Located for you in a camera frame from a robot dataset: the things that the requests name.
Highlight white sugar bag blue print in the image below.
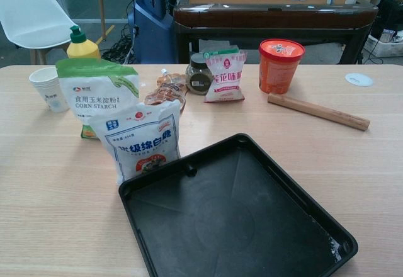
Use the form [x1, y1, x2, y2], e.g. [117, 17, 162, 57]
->
[88, 99, 183, 186]

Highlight brown bread snack packet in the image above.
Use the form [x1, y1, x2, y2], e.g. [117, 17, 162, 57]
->
[144, 68, 190, 114]

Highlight pink white snack packet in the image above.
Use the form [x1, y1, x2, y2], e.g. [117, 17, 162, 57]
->
[203, 45, 249, 103]

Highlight black rectangular plastic tray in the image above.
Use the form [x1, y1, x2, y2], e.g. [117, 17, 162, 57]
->
[118, 133, 360, 277]

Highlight glass spice jar black lid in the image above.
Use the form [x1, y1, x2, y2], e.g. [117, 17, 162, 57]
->
[184, 53, 212, 96]

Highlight orange red cylindrical tub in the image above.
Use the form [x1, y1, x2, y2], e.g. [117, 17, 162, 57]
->
[258, 38, 306, 94]

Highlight green white corn starch pouch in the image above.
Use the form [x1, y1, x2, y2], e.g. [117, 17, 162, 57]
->
[55, 58, 140, 140]

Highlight wooden rolling pin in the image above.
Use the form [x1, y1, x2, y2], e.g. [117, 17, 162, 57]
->
[267, 93, 371, 131]

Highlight blue chair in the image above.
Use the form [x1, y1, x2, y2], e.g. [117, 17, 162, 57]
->
[127, 0, 177, 64]

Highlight dark wood mahjong table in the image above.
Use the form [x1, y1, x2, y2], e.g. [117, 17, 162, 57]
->
[173, 0, 378, 65]

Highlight yellow squeeze bottle green cap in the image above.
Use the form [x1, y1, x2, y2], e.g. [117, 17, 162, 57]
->
[66, 25, 101, 60]

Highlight stacked white paper cups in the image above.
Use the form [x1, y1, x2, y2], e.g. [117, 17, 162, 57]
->
[29, 67, 71, 113]

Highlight white round table grommet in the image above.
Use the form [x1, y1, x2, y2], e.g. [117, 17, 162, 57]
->
[344, 72, 374, 87]

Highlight white box with clutter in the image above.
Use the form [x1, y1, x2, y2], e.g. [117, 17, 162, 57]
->
[367, 28, 403, 60]

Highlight white chair wooden legs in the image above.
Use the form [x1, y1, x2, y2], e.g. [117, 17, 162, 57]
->
[0, 0, 83, 65]

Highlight black floor cable bundle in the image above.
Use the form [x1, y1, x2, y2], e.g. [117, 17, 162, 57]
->
[100, 28, 138, 64]

